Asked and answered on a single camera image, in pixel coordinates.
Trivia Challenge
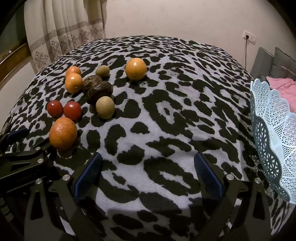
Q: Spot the pink cloth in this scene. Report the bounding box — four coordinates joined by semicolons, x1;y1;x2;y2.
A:
266;76;296;98

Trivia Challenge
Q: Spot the light blue lattice basket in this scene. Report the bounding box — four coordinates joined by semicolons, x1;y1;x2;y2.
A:
250;78;296;205

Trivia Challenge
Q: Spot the brown-green round fruit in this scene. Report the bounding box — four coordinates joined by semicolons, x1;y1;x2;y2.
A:
96;96;115;120
95;65;110;77

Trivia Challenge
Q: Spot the dark wrinkled passion fruit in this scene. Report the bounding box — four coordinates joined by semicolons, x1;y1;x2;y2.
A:
82;75;103;91
86;81;114;105

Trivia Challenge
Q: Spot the wooden window frame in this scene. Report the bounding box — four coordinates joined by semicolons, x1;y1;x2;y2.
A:
0;42;30;88

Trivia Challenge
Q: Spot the grey cushion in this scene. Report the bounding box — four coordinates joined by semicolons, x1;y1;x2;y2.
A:
271;47;296;78

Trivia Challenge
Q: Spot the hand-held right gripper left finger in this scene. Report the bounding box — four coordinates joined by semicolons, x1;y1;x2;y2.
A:
24;152;109;241

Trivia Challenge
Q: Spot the beige patterned curtain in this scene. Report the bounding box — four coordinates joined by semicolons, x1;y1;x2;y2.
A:
24;0;107;73

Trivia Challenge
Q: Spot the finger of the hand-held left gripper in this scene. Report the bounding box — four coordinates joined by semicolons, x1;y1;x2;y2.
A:
0;127;30;153
0;141;57;172

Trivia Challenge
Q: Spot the red tomato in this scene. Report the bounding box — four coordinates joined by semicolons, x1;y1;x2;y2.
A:
47;100;63;117
63;101;82;121

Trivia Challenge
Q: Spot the white wall socket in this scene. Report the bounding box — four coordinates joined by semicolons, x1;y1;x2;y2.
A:
242;30;257;44

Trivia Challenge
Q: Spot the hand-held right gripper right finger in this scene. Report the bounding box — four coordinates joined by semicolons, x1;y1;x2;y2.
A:
194;152;272;241

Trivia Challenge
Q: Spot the leopard print blanket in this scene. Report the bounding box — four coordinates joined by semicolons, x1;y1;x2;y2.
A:
0;35;289;241

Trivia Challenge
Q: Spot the grey sofa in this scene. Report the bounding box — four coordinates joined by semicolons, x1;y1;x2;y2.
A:
251;47;296;81

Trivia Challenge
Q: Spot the orange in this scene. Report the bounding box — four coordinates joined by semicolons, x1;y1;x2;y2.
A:
65;66;82;77
49;117;78;151
65;73;83;94
125;58;147;81

